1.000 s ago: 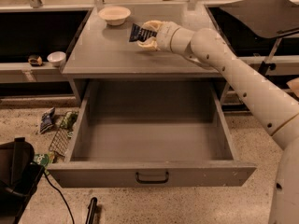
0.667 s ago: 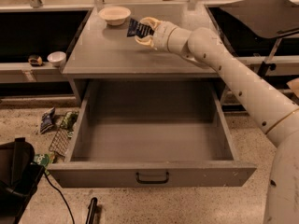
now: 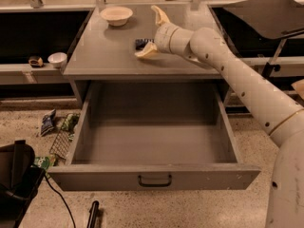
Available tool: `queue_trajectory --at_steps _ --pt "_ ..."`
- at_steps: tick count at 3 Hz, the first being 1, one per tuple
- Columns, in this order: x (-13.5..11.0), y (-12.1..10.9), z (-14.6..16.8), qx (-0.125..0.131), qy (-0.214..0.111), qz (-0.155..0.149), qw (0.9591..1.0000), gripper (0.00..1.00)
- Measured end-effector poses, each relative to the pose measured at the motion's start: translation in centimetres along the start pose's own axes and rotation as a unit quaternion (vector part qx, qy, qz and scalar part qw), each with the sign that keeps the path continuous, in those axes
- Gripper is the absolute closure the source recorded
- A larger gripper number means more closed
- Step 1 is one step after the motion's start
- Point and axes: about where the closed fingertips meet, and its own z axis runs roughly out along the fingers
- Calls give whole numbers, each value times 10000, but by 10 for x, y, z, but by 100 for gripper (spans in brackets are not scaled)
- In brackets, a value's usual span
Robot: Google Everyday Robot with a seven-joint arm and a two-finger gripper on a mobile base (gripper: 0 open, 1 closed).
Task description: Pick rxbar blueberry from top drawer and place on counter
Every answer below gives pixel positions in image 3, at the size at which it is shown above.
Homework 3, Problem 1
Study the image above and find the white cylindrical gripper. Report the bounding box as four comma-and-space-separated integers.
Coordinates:
135, 5, 179, 59

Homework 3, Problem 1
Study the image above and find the green snack bag on floor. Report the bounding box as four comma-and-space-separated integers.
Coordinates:
61, 113, 80, 132

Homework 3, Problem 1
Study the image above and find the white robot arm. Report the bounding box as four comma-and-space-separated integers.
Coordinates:
136, 5, 304, 228

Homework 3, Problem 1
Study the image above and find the grey low shelf right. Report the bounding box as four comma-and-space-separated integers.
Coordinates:
242, 56, 304, 77

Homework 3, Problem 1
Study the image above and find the dark blue rxbar wrapper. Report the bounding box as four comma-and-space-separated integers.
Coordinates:
135, 38, 154, 50

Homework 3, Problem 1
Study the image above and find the small white cup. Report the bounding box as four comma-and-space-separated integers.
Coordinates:
47, 52, 67, 68

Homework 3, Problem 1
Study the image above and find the large beige bowl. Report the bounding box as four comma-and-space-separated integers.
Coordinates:
100, 7, 133, 27

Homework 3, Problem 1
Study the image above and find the black cable on floor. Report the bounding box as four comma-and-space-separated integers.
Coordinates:
43, 174, 77, 228

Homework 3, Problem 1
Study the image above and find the black robot base left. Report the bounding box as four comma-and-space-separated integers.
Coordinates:
0, 140, 46, 228

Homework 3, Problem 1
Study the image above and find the grey low shelf left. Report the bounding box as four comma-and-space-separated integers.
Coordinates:
0, 64, 68, 86

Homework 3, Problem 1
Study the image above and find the black cylindrical tool on floor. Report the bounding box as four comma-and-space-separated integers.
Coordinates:
86, 200, 99, 228

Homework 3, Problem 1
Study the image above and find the grey open top drawer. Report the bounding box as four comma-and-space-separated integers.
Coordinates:
49, 83, 260, 191

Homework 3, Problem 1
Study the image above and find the wire mesh rack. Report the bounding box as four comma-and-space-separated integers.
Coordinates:
49, 125, 75, 160

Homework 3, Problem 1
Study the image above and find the black drawer handle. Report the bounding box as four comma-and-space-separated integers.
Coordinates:
138, 175, 172, 188

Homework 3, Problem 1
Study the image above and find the yellow black tape measure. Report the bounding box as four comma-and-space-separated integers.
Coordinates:
28, 56, 44, 67

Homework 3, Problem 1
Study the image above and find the grey low shelf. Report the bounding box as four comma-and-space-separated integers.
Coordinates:
0, 64, 68, 86
242, 56, 304, 77

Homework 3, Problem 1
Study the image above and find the black tray stand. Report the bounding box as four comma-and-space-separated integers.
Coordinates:
219, 0, 304, 77

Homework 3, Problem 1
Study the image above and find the green white snack bag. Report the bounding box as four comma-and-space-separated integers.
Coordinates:
34, 155, 56, 171

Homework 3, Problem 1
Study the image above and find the blue snack bag on floor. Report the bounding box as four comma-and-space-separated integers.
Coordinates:
40, 109, 56, 136

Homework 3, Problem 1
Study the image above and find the grey cabinet with counter top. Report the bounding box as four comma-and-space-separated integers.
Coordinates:
64, 4, 228, 105

